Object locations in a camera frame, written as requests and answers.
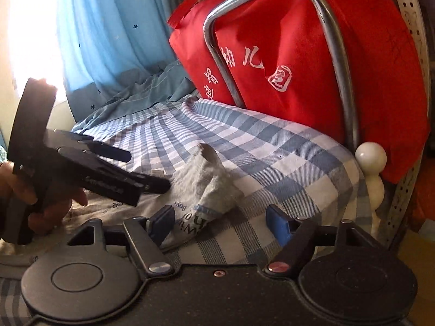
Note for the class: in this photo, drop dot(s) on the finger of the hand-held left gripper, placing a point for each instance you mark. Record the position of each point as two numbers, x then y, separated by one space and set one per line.
112 152
153 185

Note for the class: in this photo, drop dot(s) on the window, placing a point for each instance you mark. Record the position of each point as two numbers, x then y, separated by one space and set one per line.
30 40

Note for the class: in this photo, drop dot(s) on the red fabric bag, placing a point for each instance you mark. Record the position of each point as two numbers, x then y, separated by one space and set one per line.
340 57

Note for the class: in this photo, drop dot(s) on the grey-blue blanket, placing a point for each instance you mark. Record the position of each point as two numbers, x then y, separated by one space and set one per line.
142 91

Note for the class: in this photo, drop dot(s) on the white bed post knob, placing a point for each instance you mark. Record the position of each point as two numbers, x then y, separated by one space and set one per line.
371 159

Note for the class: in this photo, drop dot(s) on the blue white checked bed sheet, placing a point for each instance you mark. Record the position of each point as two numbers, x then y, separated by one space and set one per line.
272 142

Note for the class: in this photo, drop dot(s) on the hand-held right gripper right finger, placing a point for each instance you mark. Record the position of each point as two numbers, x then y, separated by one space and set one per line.
277 222

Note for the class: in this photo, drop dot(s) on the person's left hand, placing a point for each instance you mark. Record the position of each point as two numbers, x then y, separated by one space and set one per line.
54 212

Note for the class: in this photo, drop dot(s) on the white perforated metal post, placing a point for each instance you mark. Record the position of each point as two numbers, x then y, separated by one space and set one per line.
411 17

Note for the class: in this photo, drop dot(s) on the grey printed pants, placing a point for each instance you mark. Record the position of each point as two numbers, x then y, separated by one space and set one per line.
210 190

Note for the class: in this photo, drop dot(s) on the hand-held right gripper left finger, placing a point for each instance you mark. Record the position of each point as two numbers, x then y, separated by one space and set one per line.
163 224

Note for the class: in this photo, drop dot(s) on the metal bed rail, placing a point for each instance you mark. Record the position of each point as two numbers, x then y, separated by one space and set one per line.
354 132

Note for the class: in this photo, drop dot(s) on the bright blue star curtain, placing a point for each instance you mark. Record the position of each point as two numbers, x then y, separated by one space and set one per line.
112 23

